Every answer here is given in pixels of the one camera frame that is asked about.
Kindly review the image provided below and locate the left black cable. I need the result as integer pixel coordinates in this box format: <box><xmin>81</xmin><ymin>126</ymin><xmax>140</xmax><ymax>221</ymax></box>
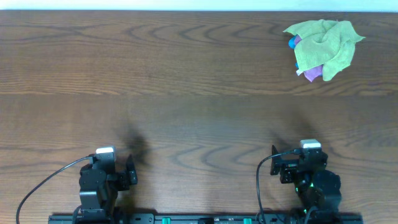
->
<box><xmin>15</xmin><ymin>156</ymin><xmax>94</xmax><ymax>224</ymax></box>

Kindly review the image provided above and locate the black cable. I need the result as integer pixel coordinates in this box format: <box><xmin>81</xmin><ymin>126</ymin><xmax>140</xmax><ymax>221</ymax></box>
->
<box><xmin>256</xmin><ymin>149</ymin><xmax>301</xmax><ymax>224</ymax></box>
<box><xmin>15</xmin><ymin>156</ymin><xmax>94</xmax><ymax>224</ymax></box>

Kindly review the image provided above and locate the right black cable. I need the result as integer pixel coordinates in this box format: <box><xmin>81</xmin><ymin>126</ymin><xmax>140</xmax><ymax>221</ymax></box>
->
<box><xmin>256</xmin><ymin>149</ymin><xmax>301</xmax><ymax>224</ymax></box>

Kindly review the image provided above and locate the light green cloth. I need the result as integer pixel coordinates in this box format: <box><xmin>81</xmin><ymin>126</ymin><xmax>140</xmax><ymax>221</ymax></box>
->
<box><xmin>294</xmin><ymin>21</ymin><xmax>364</xmax><ymax>82</ymax></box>

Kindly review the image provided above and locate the olive green cloth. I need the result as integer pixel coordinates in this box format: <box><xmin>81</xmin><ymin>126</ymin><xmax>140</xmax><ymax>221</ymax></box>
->
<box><xmin>284</xmin><ymin>19</ymin><xmax>338</xmax><ymax>37</ymax></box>

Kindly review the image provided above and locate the purple cloth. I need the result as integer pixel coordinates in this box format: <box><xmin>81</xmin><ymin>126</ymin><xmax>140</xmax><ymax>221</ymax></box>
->
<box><xmin>293</xmin><ymin>35</ymin><xmax>323</xmax><ymax>82</ymax></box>

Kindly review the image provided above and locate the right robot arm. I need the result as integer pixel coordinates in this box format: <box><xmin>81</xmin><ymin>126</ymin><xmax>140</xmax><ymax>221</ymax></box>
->
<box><xmin>270</xmin><ymin>142</ymin><xmax>342</xmax><ymax>223</ymax></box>

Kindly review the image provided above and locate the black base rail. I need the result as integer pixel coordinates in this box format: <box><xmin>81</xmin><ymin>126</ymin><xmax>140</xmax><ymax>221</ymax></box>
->
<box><xmin>48</xmin><ymin>213</ymin><xmax>364</xmax><ymax>224</ymax></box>

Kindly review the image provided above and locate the blue cloth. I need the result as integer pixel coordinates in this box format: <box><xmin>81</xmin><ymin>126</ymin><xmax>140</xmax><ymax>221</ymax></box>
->
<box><xmin>287</xmin><ymin>35</ymin><xmax>300</xmax><ymax>69</ymax></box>

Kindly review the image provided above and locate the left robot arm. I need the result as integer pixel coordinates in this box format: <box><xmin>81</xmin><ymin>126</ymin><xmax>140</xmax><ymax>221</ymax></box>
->
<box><xmin>72</xmin><ymin>152</ymin><xmax>137</xmax><ymax>223</ymax></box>

